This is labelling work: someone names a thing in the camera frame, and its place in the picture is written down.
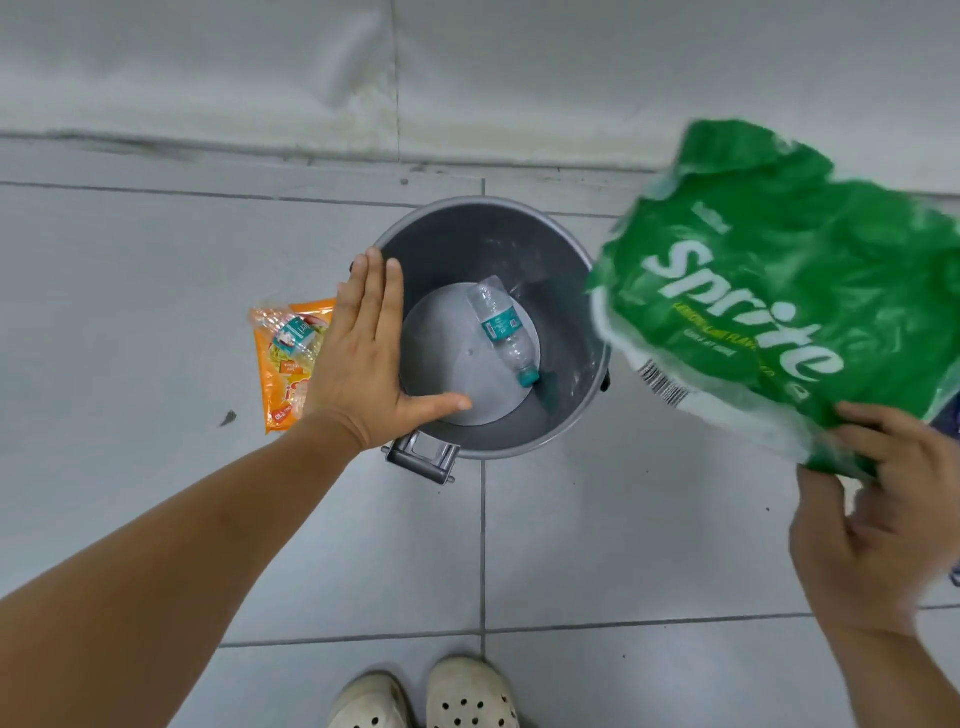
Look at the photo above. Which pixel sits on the person's right hand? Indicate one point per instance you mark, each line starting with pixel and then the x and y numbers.
pixel 877 555

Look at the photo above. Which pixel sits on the person's left hand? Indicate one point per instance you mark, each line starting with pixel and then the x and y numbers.
pixel 360 375

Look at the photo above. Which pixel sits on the person's left little finger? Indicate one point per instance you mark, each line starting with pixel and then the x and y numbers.
pixel 343 307

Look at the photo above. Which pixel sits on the person's left thumb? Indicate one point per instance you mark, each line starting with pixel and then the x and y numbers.
pixel 439 407

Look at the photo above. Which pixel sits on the person's right thumb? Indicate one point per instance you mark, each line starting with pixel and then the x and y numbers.
pixel 821 495

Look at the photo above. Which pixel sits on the person's left middle finger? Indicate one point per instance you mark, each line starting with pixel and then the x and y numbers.
pixel 373 289

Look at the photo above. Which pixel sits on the green plastic packaging wrap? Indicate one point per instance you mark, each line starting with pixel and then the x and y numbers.
pixel 772 292

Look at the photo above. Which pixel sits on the person's right forearm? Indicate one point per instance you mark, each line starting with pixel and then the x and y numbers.
pixel 900 682

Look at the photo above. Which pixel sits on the person's left forearm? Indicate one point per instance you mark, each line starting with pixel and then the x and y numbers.
pixel 172 570

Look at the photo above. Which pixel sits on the metal bin pedal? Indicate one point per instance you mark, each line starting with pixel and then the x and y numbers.
pixel 424 454

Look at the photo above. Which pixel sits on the crushed clear plastic bottle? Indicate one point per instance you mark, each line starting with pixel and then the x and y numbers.
pixel 296 337

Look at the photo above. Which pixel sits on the grey metal trash bin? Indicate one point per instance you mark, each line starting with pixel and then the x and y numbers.
pixel 465 247

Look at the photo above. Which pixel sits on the orange plastic wrapper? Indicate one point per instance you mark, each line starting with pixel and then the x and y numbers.
pixel 276 382

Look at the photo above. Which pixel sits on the clear bottle with teal label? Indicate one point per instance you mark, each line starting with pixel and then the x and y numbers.
pixel 501 326

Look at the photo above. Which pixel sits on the dark blue fabric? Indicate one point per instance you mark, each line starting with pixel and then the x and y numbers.
pixel 949 418

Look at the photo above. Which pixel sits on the small dark debris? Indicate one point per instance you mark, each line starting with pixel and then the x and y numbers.
pixel 227 418

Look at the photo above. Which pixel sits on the person's right cream clog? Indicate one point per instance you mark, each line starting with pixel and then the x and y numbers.
pixel 469 697

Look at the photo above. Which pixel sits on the person's cream clog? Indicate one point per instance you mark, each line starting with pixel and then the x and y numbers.
pixel 469 697
pixel 371 705

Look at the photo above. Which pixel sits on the person's left cream clog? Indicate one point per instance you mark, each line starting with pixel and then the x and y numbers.
pixel 371 705

